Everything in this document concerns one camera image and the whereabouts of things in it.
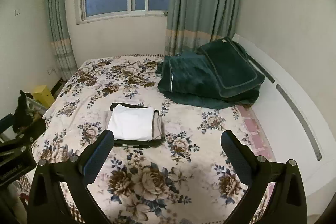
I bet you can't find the left teal curtain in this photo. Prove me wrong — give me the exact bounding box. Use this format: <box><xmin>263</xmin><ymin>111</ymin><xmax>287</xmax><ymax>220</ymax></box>
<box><xmin>46</xmin><ymin>0</ymin><xmax>77</xmax><ymax>80</ymax></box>

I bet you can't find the white wall socket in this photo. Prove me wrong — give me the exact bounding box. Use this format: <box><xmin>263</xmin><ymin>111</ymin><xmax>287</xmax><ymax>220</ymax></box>
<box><xmin>15</xmin><ymin>9</ymin><xmax>21</xmax><ymax>16</ymax></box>

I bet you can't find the dark green blanket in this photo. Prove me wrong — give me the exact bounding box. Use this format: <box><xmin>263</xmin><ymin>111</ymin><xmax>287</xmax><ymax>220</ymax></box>
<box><xmin>156</xmin><ymin>52</ymin><xmax>255</xmax><ymax>110</ymax></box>

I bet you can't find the white bed headboard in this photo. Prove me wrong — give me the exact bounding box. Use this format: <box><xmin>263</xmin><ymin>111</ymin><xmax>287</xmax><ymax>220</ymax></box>
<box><xmin>234</xmin><ymin>34</ymin><xmax>335</xmax><ymax>217</ymax></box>

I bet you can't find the dark green pillow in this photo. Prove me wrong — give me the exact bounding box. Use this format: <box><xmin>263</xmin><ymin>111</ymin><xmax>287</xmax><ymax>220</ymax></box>
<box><xmin>197</xmin><ymin>36</ymin><xmax>265</xmax><ymax>104</ymax></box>

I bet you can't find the yellow box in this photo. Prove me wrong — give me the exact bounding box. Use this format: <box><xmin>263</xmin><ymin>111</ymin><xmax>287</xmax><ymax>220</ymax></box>
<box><xmin>33</xmin><ymin>85</ymin><xmax>55</xmax><ymax>108</ymax></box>

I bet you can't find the black garment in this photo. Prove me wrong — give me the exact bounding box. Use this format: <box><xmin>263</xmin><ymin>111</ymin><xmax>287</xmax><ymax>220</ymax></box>
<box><xmin>107</xmin><ymin>102</ymin><xmax>165</xmax><ymax>148</ymax></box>

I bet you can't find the black item on basket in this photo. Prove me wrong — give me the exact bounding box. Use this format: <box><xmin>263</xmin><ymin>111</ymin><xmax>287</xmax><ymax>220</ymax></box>
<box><xmin>13</xmin><ymin>90</ymin><xmax>34</xmax><ymax>134</ymax></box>

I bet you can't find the white garment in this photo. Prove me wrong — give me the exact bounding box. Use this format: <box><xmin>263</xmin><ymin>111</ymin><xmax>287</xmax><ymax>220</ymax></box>
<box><xmin>106</xmin><ymin>103</ymin><xmax>155</xmax><ymax>142</ymax></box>

